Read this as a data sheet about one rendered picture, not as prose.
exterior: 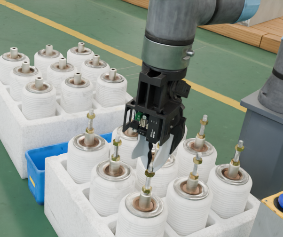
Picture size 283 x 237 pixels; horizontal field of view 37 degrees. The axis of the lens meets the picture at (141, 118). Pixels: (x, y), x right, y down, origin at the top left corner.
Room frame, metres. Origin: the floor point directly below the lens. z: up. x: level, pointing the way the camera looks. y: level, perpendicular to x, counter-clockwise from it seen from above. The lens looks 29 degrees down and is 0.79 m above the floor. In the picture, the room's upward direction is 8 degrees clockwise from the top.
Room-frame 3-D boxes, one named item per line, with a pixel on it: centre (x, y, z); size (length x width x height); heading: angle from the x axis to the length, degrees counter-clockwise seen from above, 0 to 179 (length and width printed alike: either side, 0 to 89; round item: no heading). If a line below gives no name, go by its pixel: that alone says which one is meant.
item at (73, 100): (1.13, 0.20, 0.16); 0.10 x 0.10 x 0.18
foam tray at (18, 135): (1.23, 0.27, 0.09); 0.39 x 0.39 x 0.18; 35
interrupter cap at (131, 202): (0.63, -0.03, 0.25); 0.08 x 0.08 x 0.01
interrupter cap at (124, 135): (0.89, 0.02, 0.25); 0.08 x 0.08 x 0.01
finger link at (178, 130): (0.62, -0.05, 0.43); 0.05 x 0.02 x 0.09; 67
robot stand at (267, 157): (1.09, -0.40, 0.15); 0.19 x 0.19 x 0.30; 53
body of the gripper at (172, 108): (0.61, -0.02, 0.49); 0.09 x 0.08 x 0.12; 157
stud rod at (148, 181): (0.63, -0.03, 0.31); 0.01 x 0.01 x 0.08
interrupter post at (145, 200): (0.63, -0.03, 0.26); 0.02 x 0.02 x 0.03
